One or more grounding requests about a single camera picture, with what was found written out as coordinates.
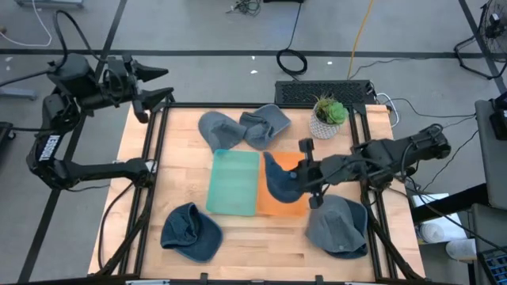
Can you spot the teal translucent plastic bin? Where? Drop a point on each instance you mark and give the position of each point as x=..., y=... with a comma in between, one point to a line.
x=233, y=182

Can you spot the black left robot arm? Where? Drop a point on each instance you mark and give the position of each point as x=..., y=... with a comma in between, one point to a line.
x=95, y=170

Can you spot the black tray with blue cells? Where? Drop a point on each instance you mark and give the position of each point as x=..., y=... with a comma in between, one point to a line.
x=495, y=267

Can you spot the white paper roll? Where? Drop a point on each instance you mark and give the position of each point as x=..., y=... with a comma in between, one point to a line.
x=435, y=232
x=461, y=249

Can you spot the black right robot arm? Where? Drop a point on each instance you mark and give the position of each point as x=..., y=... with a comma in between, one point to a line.
x=396, y=150

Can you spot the orange translucent plastic bin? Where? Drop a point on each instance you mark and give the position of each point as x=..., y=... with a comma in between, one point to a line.
x=277, y=209

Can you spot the black floor fan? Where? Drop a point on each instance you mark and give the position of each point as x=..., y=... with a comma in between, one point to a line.
x=495, y=23

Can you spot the black desk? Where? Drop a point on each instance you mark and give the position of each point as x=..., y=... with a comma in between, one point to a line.
x=455, y=202

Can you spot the grey cap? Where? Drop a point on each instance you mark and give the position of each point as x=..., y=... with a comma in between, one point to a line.
x=261, y=126
x=332, y=225
x=218, y=128

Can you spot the black wheeled base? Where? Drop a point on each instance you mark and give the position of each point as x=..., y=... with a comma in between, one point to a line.
x=6, y=132

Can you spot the black perforated metal case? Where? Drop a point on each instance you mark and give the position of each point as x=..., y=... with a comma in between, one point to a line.
x=301, y=92

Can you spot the black device on cabinet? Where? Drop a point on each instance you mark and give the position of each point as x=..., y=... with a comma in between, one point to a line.
x=500, y=122

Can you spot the potted green succulent plant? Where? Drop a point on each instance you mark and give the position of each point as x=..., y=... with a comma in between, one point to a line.
x=328, y=115

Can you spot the grey floor bar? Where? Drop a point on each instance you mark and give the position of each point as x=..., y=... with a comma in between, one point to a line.
x=17, y=93

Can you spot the black aluminium table frame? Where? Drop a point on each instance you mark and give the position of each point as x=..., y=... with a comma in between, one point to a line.
x=222, y=105

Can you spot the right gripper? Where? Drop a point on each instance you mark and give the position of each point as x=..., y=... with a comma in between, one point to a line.
x=315, y=174

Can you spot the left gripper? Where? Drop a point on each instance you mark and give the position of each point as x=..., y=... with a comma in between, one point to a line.
x=120, y=85

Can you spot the grey cabinet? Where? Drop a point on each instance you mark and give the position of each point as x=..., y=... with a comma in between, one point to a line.
x=491, y=170

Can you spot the grey metal base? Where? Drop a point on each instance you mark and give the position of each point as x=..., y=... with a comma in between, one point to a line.
x=49, y=3

